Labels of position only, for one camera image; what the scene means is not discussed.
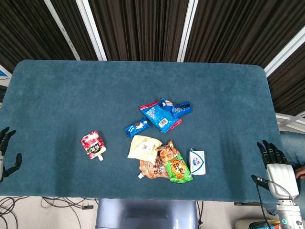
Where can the blue black snack bar wrapper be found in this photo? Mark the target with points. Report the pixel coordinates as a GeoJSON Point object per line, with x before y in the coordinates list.
{"type": "Point", "coordinates": [181, 108]}

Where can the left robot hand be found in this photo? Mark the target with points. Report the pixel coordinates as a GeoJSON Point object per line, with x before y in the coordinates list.
{"type": "Point", "coordinates": [4, 155]}

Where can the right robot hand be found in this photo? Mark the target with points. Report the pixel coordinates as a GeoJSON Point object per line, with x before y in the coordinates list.
{"type": "Point", "coordinates": [281, 175]}

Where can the large blue red snack bag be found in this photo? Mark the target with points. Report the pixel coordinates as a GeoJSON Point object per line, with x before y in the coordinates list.
{"type": "Point", "coordinates": [160, 117]}

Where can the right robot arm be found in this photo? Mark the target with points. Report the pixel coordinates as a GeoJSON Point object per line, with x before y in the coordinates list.
{"type": "Point", "coordinates": [289, 213]}

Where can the brown spouted peanut pouch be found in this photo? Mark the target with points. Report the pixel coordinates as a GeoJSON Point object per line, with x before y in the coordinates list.
{"type": "Point", "coordinates": [152, 169]}

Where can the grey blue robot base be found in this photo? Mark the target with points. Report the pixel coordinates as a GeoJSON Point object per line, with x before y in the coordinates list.
{"type": "Point", "coordinates": [146, 213]}

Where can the teal table cloth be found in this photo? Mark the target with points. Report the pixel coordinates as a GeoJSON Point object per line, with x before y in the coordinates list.
{"type": "Point", "coordinates": [95, 95]}

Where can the small blue striped snack pack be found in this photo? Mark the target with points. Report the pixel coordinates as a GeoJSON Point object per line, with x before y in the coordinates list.
{"type": "Point", "coordinates": [166, 104]}

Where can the green orange snack bag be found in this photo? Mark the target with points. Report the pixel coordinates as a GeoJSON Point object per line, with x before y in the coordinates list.
{"type": "Point", "coordinates": [175, 164]}

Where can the beige snack packet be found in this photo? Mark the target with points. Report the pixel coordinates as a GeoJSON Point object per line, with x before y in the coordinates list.
{"type": "Point", "coordinates": [143, 149]}

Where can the red spouted drink pouch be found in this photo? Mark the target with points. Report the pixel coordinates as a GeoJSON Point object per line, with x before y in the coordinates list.
{"type": "Point", "coordinates": [93, 145]}

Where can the white blue tissue pack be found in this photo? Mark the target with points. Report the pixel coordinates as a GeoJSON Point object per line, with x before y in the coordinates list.
{"type": "Point", "coordinates": [197, 162]}

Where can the person in jeans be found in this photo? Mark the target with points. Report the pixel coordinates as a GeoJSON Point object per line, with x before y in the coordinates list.
{"type": "Point", "coordinates": [294, 150]}

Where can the small blue cookie pack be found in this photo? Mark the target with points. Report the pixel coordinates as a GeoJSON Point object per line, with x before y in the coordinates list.
{"type": "Point", "coordinates": [136, 127]}

